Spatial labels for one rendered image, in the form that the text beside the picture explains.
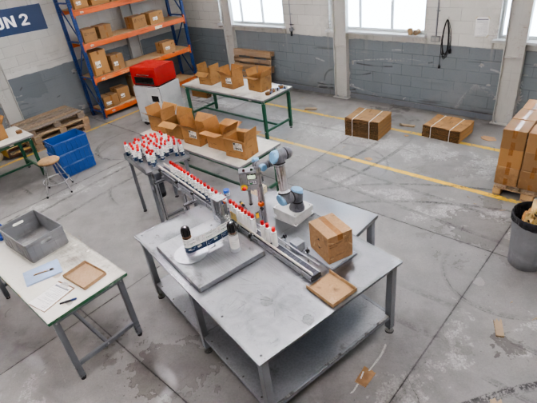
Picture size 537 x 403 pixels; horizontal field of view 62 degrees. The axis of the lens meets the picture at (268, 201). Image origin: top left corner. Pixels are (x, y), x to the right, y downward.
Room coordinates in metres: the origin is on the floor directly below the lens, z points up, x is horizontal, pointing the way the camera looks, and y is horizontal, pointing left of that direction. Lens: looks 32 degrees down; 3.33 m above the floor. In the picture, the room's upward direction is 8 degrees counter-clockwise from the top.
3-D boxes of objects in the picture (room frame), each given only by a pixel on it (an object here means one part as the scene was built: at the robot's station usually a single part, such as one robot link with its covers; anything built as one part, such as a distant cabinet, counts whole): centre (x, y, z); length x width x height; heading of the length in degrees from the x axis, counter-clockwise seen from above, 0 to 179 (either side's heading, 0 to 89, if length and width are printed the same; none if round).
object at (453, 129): (6.69, -3.09, 0.11); 0.65 x 0.54 x 0.22; 41
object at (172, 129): (6.26, 1.19, 0.97); 0.44 x 0.38 x 0.37; 139
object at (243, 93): (8.35, 0.35, 0.39); 2.20 x 0.80 x 0.78; 44
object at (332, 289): (2.58, -0.40, 0.85); 0.30 x 0.26 x 0.04; 34
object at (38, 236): (3.83, 2.41, 0.91); 0.60 x 0.40 x 0.22; 48
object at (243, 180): (3.55, 0.15, 1.38); 0.17 x 0.10 x 0.19; 89
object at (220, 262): (3.27, 0.60, 0.86); 0.80 x 0.67 x 0.05; 34
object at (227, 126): (5.68, 0.50, 0.96); 0.53 x 0.45 x 0.37; 136
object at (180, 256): (3.22, 0.75, 0.89); 0.31 x 0.31 x 0.01
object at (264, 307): (3.25, 0.17, 0.82); 2.10 x 1.50 x 0.02; 34
